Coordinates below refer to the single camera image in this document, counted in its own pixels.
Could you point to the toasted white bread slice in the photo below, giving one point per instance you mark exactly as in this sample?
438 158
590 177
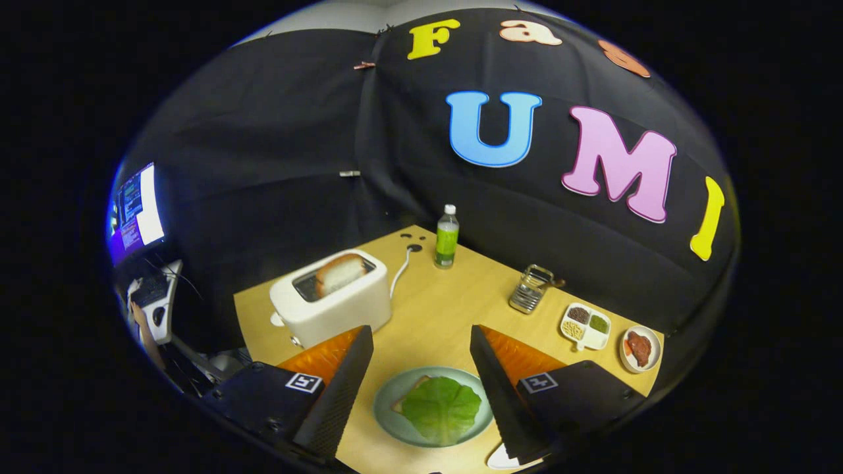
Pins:
339 273

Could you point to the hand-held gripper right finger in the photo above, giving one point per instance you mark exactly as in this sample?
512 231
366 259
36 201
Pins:
500 395

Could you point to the white and black device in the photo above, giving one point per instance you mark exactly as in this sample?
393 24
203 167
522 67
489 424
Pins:
161 309

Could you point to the brown cooked meat piece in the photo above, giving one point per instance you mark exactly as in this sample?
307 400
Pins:
639 349

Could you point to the white toaster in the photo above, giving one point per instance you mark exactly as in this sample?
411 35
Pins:
342 309

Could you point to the round white meat plate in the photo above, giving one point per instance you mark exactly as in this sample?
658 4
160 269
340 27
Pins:
652 359

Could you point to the bread slice under lettuce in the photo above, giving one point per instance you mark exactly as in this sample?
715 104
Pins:
411 388

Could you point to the computer monitor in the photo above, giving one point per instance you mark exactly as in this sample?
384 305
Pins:
135 210

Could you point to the yellow soybeans pile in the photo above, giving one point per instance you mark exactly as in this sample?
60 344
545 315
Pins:
573 330

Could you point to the white divided dish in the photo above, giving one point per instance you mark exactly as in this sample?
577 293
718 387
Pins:
596 339

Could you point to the white square plate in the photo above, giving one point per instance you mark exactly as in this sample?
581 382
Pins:
500 459

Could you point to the green drink bottle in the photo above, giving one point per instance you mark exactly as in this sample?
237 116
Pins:
446 240

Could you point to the pink clip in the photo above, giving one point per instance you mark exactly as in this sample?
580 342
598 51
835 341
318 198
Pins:
363 65

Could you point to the pale green round plate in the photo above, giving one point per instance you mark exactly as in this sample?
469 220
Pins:
388 421

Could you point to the dark red beans pile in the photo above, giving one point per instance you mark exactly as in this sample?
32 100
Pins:
579 315

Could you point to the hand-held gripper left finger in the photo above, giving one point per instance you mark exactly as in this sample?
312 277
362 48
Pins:
336 395

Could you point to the green lettuce leaf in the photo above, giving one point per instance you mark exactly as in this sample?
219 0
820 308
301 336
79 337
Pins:
441 411

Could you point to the green beans pile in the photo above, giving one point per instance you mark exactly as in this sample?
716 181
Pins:
598 323

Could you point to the black backdrop cloth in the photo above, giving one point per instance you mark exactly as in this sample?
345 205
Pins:
276 131

